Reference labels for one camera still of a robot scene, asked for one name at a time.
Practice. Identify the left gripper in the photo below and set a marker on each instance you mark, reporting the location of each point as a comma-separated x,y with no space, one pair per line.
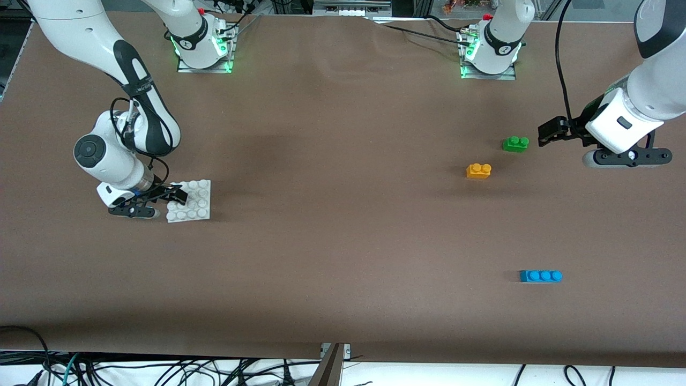
573,132

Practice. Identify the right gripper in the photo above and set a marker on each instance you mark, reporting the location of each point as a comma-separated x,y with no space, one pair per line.
160,192

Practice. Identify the white studded base plate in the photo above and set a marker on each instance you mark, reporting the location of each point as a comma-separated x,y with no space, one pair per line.
198,209

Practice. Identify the yellow two-stud block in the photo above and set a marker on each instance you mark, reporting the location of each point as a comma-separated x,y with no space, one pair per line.
478,171

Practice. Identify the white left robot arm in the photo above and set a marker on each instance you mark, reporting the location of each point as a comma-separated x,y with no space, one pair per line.
659,86

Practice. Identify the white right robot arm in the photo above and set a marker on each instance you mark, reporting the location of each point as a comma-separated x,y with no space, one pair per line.
80,32

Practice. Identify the green two-stud block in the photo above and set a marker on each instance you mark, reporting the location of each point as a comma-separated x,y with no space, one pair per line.
515,145

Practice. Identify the blue three-stud block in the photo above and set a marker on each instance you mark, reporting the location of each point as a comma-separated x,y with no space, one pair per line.
540,276

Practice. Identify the colourful small objects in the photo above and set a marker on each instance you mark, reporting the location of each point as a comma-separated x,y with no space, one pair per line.
455,6

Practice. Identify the brown table cover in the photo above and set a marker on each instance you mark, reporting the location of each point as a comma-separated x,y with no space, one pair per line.
321,268

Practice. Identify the white power strip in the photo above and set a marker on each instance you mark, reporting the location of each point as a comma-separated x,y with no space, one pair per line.
230,6

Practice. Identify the grey metal table leg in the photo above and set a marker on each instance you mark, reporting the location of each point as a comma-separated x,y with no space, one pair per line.
327,372

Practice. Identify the grey metal device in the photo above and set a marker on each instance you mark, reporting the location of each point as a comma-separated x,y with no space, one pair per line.
348,9

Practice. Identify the silver corner bracket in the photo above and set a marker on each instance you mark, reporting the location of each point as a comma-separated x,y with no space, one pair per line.
347,351

